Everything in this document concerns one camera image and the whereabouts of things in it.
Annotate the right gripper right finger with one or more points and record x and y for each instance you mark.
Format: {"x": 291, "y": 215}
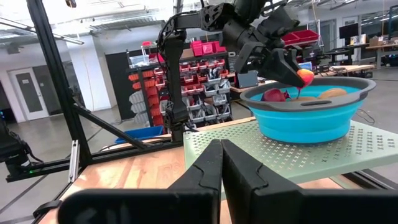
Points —
{"x": 248, "y": 193}

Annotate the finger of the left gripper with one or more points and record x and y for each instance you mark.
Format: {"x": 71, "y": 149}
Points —
{"x": 293, "y": 60}
{"x": 280, "y": 68}

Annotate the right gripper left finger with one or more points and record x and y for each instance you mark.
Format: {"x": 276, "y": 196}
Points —
{"x": 199, "y": 186}

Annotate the small orange-red pepper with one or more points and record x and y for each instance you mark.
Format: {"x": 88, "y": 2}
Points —
{"x": 306, "y": 76}

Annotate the dark red round fruit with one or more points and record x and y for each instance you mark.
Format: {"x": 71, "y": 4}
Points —
{"x": 273, "y": 95}

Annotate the brown kiwi fruit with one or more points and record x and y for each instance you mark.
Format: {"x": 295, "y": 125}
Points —
{"x": 332, "y": 92}

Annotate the blue collapsible colander bowl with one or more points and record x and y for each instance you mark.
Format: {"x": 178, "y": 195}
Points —
{"x": 304, "y": 124}

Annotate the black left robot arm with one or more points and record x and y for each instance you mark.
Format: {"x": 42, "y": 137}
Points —
{"x": 174, "y": 77}

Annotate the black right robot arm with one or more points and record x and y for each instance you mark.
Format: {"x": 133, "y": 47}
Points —
{"x": 12, "y": 149}

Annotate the red storage bins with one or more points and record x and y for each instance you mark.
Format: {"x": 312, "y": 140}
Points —
{"x": 298, "y": 36}

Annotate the parts bin rack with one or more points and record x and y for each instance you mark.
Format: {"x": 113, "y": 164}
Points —
{"x": 205, "y": 81}

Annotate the wooden background table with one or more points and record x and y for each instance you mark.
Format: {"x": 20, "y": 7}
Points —
{"x": 354, "y": 68}

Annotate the black monitor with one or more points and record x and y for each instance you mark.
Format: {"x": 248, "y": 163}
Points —
{"x": 349, "y": 30}

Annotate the blue floor bin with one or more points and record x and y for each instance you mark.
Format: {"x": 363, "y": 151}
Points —
{"x": 140, "y": 133}

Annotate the clear plastic box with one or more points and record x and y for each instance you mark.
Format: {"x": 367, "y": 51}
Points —
{"x": 139, "y": 60}

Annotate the white door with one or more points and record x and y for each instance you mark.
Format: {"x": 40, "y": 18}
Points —
{"x": 28, "y": 93}

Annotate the silver frame bracket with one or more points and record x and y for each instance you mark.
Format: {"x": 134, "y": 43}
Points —
{"x": 74, "y": 161}

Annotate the black aluminium frame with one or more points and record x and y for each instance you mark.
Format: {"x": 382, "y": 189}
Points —
{"x": 53, "y": 62}

